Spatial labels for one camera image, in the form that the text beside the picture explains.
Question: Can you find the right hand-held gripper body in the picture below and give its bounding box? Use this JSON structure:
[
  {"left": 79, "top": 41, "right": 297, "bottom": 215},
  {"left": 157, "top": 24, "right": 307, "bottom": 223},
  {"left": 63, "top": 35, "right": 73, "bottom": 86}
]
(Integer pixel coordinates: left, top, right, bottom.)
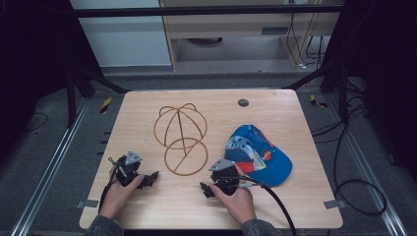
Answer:
[{"left": 208, "top": 157, "right": 241, "bottom": 197}]

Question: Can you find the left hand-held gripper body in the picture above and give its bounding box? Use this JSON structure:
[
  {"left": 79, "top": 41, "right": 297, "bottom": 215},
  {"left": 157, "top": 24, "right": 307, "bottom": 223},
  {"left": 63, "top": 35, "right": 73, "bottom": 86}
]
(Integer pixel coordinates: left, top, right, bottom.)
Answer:
[{"left": 114, "top": 149, "right": 146, "bottom": 188}]

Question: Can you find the blue printed cap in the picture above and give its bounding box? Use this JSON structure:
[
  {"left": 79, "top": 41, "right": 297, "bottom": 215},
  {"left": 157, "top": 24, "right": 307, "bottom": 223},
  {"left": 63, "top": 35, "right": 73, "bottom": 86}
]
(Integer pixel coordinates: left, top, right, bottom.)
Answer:
[{"left": 223, "top": 123, "right": 294, "bottom": 189}]

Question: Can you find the person's left hand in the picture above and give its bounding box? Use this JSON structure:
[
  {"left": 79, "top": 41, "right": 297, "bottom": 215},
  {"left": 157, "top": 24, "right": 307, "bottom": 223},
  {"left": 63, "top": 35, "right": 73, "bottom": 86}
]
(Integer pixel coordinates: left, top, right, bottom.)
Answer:
[{"left": 98, "top": 173, "right": 146, "bottom": 221}]

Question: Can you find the person's right hand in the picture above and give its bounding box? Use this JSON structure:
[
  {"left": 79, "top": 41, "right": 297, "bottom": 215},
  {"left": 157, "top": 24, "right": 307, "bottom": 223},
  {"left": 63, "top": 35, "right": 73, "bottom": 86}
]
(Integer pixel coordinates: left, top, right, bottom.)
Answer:
[{"left": 209, "top": 163, "right": 258, "bottom": 227}]

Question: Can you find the grey tape strip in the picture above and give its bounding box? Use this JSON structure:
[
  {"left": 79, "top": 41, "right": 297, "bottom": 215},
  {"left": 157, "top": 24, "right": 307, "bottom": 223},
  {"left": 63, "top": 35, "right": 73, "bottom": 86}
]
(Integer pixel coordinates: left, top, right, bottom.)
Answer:
[
  {"left": 75, "top": 199, "right": 99, "bottom": 209},
  {"left": 323, "top": 198, "right": 347, "bottom": 210}
]

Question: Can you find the yellow black striped tape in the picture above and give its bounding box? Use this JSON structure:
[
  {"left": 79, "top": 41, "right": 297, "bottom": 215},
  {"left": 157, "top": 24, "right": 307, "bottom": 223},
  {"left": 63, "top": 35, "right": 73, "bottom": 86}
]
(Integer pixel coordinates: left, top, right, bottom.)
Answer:
[
  {"left": 99, "top": 95, "right": 113, "bottom": 115},
  {"left": 309, "top": 93, "right": 329, "bottom": 109}
]

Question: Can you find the black metal stand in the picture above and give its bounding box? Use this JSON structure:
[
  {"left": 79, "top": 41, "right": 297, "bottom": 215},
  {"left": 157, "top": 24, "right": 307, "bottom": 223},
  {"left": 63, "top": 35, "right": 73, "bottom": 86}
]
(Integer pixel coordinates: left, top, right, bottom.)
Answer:
[
  {"left": 64, "top": 63, "right": 131, "bottom": 130},
  {"left": 281, "top": 60, "right": 350, "bottom": 126}
]

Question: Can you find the white cabinet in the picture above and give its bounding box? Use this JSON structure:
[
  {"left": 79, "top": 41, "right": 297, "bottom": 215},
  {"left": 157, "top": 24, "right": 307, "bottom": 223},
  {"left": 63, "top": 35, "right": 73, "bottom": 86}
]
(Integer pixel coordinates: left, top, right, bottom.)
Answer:
[{"left": 69, "top": 0, "right": 173, "bottom": 69}]

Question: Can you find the wooden desk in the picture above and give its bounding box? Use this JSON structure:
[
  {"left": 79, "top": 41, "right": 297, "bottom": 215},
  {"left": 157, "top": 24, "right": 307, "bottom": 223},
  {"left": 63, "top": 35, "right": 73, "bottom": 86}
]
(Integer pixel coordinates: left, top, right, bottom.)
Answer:
[{"left": 158, "top": 0, "right": 346, "bottom": 72}]

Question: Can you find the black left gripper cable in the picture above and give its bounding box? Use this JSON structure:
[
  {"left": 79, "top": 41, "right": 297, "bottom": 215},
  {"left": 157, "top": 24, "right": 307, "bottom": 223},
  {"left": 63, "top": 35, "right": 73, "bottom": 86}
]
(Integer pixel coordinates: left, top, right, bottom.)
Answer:
[{"left": 97, "top": 156, "right": 123, "bottom": 214}]

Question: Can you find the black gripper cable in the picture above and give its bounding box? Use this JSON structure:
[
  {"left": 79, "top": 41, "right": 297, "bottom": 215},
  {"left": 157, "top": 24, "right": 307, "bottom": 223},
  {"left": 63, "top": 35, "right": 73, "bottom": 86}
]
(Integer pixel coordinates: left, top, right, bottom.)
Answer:
[
  {"left": 217, "top": 175, "right": 299, "bottom": 236},
  {"left": 97, "top": 156, "right": 123, "bottom": 214}
]

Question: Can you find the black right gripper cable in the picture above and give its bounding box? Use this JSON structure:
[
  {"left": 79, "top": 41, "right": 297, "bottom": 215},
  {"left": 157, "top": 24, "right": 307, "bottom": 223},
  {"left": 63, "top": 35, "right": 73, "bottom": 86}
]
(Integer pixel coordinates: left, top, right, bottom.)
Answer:
[{"left": 217, "top": 175, "right": 299, "bottom": 236}]

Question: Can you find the aluminium rail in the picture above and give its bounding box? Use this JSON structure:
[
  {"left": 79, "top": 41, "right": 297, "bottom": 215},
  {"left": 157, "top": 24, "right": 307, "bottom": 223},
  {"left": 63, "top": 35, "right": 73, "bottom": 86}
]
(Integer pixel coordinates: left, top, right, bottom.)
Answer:
[
  {"left": 324, "top": 94, "right": 409, "bottom": 236},
  {"left": 9, "top": 97, "right": 90, "bottom": 236}
]

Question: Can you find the thin black floor cable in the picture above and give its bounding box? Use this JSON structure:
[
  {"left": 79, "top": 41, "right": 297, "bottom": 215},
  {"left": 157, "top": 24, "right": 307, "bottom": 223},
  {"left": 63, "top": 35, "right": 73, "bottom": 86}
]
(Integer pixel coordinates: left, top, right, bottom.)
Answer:
[{"left": 23, "top": 111, "right": 49, "bottom": 134}]

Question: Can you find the black hanging cables bundle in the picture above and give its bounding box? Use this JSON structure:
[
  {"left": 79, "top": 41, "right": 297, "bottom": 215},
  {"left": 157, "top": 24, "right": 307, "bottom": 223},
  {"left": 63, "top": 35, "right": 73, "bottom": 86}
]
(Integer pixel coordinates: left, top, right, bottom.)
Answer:
[{"left": 285, "top": 0, "right": 327, "bottom": 71}]

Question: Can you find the black looped floor cable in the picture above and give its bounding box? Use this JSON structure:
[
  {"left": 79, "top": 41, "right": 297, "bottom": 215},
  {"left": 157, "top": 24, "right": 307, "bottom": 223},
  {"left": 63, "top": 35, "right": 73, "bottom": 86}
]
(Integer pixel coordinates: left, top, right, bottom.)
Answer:
[{"left": 332, "top": 122, "right": 388, "bottom": 217}]

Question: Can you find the black horizontal frame bar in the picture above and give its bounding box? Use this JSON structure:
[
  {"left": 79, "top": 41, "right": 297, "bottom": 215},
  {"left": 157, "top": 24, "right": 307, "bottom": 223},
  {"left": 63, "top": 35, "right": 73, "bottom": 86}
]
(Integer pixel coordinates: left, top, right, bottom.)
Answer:
[{"left": 70, "top": 3, "right": 346, "bottom": 20}]

